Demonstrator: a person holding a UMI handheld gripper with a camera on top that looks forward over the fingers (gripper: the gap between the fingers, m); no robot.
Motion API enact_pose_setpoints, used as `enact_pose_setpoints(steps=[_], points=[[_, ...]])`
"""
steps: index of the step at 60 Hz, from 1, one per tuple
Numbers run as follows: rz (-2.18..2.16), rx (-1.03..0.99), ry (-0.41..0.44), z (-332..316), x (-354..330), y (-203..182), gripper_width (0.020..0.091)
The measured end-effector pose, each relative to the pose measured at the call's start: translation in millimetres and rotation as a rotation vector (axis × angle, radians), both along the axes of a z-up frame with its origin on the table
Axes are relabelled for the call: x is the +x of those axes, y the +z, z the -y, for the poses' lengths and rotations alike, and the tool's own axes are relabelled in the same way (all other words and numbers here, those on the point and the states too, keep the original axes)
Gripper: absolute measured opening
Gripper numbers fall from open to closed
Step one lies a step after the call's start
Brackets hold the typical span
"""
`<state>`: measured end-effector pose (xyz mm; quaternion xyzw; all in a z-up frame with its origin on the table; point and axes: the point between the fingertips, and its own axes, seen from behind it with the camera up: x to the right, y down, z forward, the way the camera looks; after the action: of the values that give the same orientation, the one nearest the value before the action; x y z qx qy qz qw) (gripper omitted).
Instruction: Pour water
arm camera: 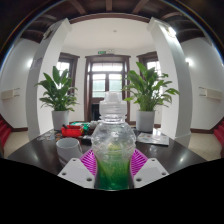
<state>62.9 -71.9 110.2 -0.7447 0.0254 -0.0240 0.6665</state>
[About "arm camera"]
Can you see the black chair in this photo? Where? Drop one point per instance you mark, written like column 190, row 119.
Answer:
column 95, row 113

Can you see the green exit sign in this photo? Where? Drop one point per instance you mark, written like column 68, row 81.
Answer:
column 102, row 52

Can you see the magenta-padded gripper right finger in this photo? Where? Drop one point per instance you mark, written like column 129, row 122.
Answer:
column 150, row 171

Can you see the brown-framed window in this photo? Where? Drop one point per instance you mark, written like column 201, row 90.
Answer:
column 151, row 65
column 62, row 65

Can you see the green box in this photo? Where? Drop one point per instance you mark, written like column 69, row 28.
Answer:
column 80, row 125

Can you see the printed magazine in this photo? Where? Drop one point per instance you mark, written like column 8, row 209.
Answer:
column 153, row 138

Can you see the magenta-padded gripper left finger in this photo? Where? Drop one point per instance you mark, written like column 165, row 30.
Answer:
column 76, row 171

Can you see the white cup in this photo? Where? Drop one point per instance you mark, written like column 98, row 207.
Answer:
column 66, row 148

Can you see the clear bottle with green drink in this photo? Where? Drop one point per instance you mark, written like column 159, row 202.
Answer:
column 113, row 140

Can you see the brown wooden double door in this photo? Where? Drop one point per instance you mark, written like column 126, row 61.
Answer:
column 106, row 71

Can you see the red plastic box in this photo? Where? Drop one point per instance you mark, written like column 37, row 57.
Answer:
column 71, row 131

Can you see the potted plant in white pot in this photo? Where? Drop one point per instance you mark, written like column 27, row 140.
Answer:
column 60, row 120
column 145, row 120

